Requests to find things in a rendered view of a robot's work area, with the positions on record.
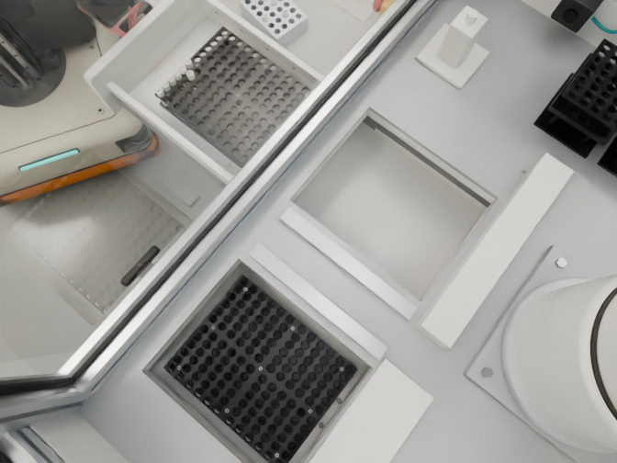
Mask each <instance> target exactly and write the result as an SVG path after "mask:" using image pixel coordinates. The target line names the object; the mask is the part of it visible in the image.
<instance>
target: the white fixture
mask: <svg viewBox="0 0 617 463"><path fill-rule="evenodd" d="M487 22H488V19H487V18H486V17H484V16H482V15H481V14H479V13H478V12H477V11H476V10H475V9H472V8H471V7H469V6H466V7H464V9H463V10H462V11H461V12H460V13H459V14H458V16H457V17H456V18H455V19H454V20H453V22H452V23H451V24H450V26H449V25H447V24H446V23H444V24H443V25H442V26H441V28H440V29H439V30H438V31H437V32H436V33H435V35H434V36H433V37H432V38H431V39H430V41H429V42H428V43H427V44H426V45H425V46H424V48H423V49H422V50H421V51H420V52H419V53H418V55H417V56H416V58H415V60H416V61H417V62H419V63H421V64H422V65H424V66H425V67H427V68H428V69H430V70H431V71H433V72H434V73H436V74H438V75H439V76H441V77H442V78H443V79H444V80H446V81H447V82H449V83H450V84H451V85H453V86H455V87H456V88H458V89H461V88H462V87H463V86H464V85H465V83H466V82H467V81H468V79H469V78H470V77H471V76H472V75H473V73H474V72H475V71H476V70H477V68H478V67H479V66H480V64H481V63H482V62H483V61H484V60H485V59H486V58H487V57H488V55H489V51H487V50H486V49H484V48H483V47H481V46H479V45H478V44H476V41H477V39H478V37H479V35H480V33H481V32H482V30H483V28H484V27H485V25H486V24H487Z"/></svg>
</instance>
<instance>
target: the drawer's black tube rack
mask: <svg viewBox="0 0 617 463"><path fill-rule="evenodd" d="M204 321H205V320H204ZM205 322H206V321H205ZM206 323H207V324H209V323H208V322H206ZM209 325H210V324H209ZM210 326H211V325H210ZM211 329H212V330H211V331H210V332H209V333H208V335H207V336H206V337H205V338H204V339H203V341H202V342H201V343H200V344H199V345H198V346H197V348H196V349H195V350H194V351H193V353H192V354H191V355H190V356H189V357H188V358H187V360H186V361H185V362H184V363H183V365H181V366H179V367H177V371H176V372H175V373H174V374H173V377H174V378H175V379H176V380H177V381H178V382H179V383H181V384H182V385H183V386H184V387H185V388H186V389H187V390H188V391H190V392H191V393H192V394H193V395H194V396H195V397H196V398H197V399H199V400H200V401H201V402H202V403H203V404H204V405H205V406H206V407H208V408H209V409H210V410H211V411H212V412H213V413H214V414H215V415H217V416H218V418H219V419H220V420H221V421H222V422H223V423H225V424H226V425H227V426H228V427H229V428H230V429H231V430H232V431H234V432H235V433H236V434H237V435H238V436H239V437H240V438H241V439H243V440H244V441H245V442H246V443H247V444H248V445H249V446H251V447H252V448H253V449H254V450H255V451H256V452H257V453H258V454H259V455H261V456H262V457H263V458H264V459H265V460H266V461H267V462H268V463H288V462H289V461H290V460H291V458H292V457H293V456H294V455H295V454H296V453H297V451H298V450H299V448H300V447H301V446H302V444H303V443H304V442H305V440H306V439H307V438H308V436H309V435H310V433H311V432H312V431H313V429H314V428H315V427H316V425H317V424H318V422H319V421H320V419H321V418H322V417H323V415H324V414H325V413H326V411H327V410H329V408H330V407H331V405H332V404H333V403H334V401H335V400H336V399H337V397H338V396H339V395H340V393H341V392H342V390H343V389H344V388H345V386H346V385H347V383H348V382H349V381H350V379H351V378H352V377H353V375H354V374H355V372H356V371H357V370H358V369H357V368H356V367H355V366H353V365H352V364H351V363H350V362H349V361H347V360H346V359H345V358H344V357H343V356H341V355H340V354H339V353H337V352H336V351H335V350H334V349H333V348H331V347H330V346H329V345H328V344H326V343H325V342H324V341H323V340H321V339H320V338H319V337H318V336H317V335H316V334H314V333H313V332H312V331H311V330H310V329H309V328H308V327H306V326H305V325H304V324H303V323H302V322H300V321H299V320H298V319H297V318H295V317H294V316H293V315H292V314H290V313H289V312H288V311H287V310H285V309H284V308H283V307H282V306H280V305H279V304H278V303H277V302H276V301H274V300H273V299H272V298H271V297H269V296H268V295H267V294H266V293H264V292H263V291H262V290H261V289H260V288H258V287H257V286H256V285H255V284H253V282H252V283H251V284H250V285H249V286H248V287H247V288H244V291H243V292H242V294H241V295H240V296H239V297H238V299H237V300H236V301H235V302H234V303H233V304H232V306H231V307H230V308H229V309H228V311H227V312H226V313H225V314H224V315H223V316H222V318H221V319H220V320H219V321H218V323H217V324H216V325H215V326H211ZM177 376H179V377H180V378H181V379H182V380H180V379H178V377H177ZM186 384H188V385H189V386H190V387H191V389H189V388H188V387H187V386H186ZM196 392H197V393H198V394H199V395H200V397H199V396H197V395H196ZM205 400H206V401H207V402H208V403H209V405H207V404H206V403H205ZM214 409H216V410H217V411H218V412H219V413H216V412H215V410H214ZM227 420H228V421H229V422H230V423H231V424H229V423H227ZM236 428H237V429H238V430H240V431H241V433H239V432H237V431H236ZM245 436H246V437H247V438H249V439H250V440H251V441H247V440H246V437H245ZM255 446H258V447H259V448H260V449H261V450H258V449H256V447H255ZM265 454H266V455H267V456H268V457H269V458H267V457H266V456H265Z"/></svg>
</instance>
